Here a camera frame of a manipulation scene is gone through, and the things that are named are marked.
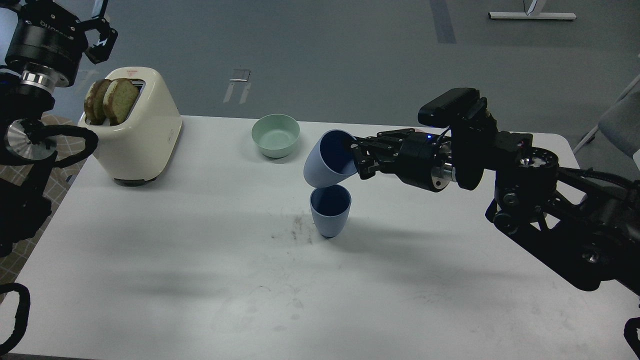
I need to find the grey chair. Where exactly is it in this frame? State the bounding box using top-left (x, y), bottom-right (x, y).
top-left (573, 75), bottom-right (640, 166)

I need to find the cream white toaster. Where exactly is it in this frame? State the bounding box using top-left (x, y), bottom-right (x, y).
top-left (78, 66), bottom-right (183, 186)

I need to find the left toast slice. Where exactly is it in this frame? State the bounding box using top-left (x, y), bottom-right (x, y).
top-left (83, 79), bottom-right (112, 126)

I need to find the black cable loop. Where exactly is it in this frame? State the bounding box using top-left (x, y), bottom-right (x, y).
top-left (0, 283), bottom-right (31, 357)

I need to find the beige checkered cloth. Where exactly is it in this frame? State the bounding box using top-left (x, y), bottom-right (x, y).
top-left (0, 113), bottom-right (86, 284)

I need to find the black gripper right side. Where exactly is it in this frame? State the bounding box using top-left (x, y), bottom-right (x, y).
top-left (350, 128), bottom-right (457, 193)

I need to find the toast slice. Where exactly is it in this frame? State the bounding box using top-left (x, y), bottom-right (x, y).
top-left (102, 78), bottom-right (139, 126)
top-left (83, 79), bottom-right (112, 126)

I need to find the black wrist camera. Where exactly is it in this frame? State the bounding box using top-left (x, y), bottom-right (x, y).
top-left (417, 88), bottom-right (480, 129)

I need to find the right toast slice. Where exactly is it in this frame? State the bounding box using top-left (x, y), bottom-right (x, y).
top-left (102, 78), bottom-right (139, 126)

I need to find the white stand base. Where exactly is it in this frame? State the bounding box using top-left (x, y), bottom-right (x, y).
top-left (487, 0), bottom-right (578, 21)

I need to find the black robot arm left side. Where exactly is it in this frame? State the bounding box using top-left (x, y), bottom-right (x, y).
top-left (0, 0), bottom-right (118, 257)

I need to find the mint green bowl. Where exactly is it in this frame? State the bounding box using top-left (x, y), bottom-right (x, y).
top-left (251, 114), bottom-right (300, 158)

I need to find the blue cup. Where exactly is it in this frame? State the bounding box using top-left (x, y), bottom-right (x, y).
top-left (310, 184), bottom-right (352, 239)
top-left (303, 129), bottom-right (357, 188)

